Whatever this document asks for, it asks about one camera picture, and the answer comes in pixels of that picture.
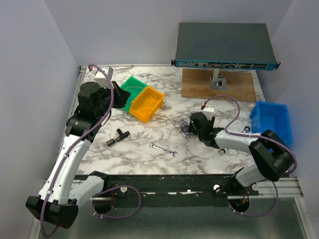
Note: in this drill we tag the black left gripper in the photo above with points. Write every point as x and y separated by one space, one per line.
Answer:
121 95

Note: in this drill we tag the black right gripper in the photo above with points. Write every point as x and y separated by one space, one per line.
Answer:
192 129

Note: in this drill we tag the green plastic bin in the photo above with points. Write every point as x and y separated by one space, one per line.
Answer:
134 87

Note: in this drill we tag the yellow plastic bin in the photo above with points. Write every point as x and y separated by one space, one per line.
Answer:
146 104

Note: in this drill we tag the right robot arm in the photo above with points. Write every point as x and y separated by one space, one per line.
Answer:
272 158

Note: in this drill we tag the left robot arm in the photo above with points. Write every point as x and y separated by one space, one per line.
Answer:
57 202

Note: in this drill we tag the silver open-end wrench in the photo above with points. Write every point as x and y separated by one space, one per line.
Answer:
172 153

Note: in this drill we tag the wooden board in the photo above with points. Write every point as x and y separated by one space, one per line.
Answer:
205 84

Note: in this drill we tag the grey metal stand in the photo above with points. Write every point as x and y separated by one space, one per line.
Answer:
217 81

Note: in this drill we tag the blue plastic bin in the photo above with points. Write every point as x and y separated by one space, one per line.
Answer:
272 116

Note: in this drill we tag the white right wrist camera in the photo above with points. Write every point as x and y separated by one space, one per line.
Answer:
209 111

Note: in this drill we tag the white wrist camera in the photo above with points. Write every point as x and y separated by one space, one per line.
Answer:
102 76
209 111

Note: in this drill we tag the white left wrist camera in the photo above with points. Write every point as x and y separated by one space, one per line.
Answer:
102 76

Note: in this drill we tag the black socket T-handle tool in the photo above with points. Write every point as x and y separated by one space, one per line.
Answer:
120 137

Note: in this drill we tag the network switch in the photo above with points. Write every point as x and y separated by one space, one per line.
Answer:
224 46

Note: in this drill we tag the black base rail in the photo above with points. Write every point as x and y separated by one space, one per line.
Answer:
154 191

